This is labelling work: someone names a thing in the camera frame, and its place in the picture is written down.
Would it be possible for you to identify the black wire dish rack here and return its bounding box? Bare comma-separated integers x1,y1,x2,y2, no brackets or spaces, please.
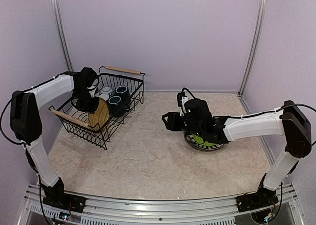
49,66,145,150

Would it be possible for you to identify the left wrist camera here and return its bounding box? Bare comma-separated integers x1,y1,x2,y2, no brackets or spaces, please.
87,84,98,97

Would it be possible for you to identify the ribbed round woven plate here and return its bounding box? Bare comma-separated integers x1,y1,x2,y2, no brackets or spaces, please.
88,98,110,131

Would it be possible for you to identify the dark green mug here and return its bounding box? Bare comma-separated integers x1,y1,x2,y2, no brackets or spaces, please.
108,96,130,118

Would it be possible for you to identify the aluminium front rail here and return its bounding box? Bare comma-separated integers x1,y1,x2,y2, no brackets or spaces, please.
24,184,304,225

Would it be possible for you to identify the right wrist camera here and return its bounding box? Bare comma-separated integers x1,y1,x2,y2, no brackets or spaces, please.
177,92,189,116

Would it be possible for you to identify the aluminium corner post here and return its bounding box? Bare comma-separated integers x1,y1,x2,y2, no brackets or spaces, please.
51,0,74,71
238,0,269,96

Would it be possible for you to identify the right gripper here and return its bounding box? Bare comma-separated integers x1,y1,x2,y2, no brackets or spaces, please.
162,111,204,137

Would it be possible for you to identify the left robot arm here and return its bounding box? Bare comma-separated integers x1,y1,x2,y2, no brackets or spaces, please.
4,67,99,208

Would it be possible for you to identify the right aluminium corner post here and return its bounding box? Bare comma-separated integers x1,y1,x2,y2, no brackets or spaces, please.
238,0,269,96

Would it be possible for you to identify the left aluminium corner post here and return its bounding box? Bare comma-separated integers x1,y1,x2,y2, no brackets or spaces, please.
51,0,74,71

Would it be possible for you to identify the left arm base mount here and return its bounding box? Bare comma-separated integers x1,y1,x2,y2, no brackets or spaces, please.
43,194,87,213

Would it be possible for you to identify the dark blue mug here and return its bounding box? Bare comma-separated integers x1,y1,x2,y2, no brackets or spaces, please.
115,85,131,105

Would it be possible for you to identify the grey reindeer plate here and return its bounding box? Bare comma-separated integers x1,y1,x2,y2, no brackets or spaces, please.
184,132,229,152

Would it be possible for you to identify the green plastic plate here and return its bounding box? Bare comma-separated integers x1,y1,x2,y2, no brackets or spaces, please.
192,135,216,147

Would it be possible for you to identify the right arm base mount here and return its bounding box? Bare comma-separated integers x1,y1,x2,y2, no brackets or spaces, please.
235,192,279,213

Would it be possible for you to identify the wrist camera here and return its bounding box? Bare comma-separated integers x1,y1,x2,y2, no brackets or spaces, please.
177,92,189,116
87,84,98,97

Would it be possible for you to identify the blue white patterned bowl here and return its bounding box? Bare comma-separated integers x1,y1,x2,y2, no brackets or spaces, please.
99,86,115,101

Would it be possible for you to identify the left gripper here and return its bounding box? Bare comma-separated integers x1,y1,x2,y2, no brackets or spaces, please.
73,86,99,114

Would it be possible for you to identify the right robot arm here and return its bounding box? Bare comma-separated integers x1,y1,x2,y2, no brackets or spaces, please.
162,97,314,212

